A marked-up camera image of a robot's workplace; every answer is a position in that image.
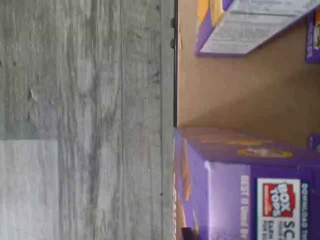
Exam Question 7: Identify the purple Annie's box brown bunnies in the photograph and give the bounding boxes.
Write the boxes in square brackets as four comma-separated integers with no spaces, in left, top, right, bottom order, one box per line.
[173,126,320,240]

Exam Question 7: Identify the purple Annie's box yellow label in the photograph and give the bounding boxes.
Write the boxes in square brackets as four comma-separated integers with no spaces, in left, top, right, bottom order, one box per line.
[194,0,320,58]

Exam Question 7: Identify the black metal shelf frame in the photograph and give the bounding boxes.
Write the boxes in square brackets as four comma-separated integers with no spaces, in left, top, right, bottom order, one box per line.
[169,0,179,130]

